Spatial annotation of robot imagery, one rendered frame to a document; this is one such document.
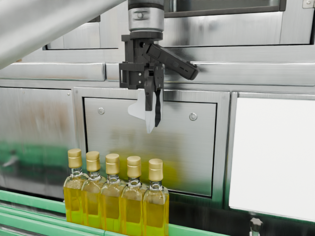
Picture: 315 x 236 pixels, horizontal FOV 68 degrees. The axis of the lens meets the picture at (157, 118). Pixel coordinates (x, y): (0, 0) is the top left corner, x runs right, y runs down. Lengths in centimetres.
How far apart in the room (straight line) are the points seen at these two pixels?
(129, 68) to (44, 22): 30
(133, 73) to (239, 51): 29
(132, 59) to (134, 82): 5
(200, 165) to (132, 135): 22
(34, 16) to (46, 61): 65
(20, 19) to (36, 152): 82
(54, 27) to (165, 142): 51
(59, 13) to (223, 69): 47
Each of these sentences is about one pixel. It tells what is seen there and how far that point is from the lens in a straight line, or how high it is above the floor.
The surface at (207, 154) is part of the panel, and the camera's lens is 67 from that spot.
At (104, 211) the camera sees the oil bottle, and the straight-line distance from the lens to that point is 66.
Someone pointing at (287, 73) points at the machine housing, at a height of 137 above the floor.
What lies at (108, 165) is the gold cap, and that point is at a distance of 61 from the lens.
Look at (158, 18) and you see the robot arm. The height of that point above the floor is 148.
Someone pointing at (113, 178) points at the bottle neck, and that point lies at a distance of 62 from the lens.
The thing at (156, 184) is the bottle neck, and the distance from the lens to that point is 58.
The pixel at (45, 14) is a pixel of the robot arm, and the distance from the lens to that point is 23.
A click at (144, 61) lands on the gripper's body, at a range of 51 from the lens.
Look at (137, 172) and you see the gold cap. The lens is 59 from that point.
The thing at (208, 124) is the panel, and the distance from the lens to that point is 65.
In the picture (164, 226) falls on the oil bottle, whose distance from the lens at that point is 62.
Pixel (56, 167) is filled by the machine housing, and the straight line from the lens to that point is 97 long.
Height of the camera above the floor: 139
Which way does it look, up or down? 13 degrees down
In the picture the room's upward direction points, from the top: straight up
